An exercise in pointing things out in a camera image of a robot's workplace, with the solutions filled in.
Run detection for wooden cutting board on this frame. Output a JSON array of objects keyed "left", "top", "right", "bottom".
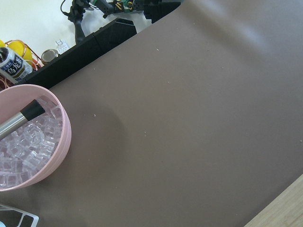
[{"left": 245, "top": 176, "right": 303, "bottom": 227}]

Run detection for dark drink bottle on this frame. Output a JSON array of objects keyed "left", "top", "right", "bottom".
[{"left": 0, "top": 47, "right": 33, "bottom": 84}]

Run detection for yellow lemons in basket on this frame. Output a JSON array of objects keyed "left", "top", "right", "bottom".
[{"left": 0, "top": 40, "right": 33, "bottom": 65}]

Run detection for small metal tin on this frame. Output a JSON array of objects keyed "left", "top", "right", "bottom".
[{"left": 41, "top": 49, "right": 59, "bottom": 65}]

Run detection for white dish rack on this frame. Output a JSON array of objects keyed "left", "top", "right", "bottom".
[{"left": 0, "top": 204, "right": 39, "bottom": 227}]

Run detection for pink bowl with ice cubes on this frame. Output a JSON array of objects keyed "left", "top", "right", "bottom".
[{"left": 0, "top": 85, "right": 71, "bottom": 192}]

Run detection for steel black-tipped tool handle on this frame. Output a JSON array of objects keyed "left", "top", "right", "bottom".
[{"left": 0, "top": 99, "right": 45, "bottom": 140}]

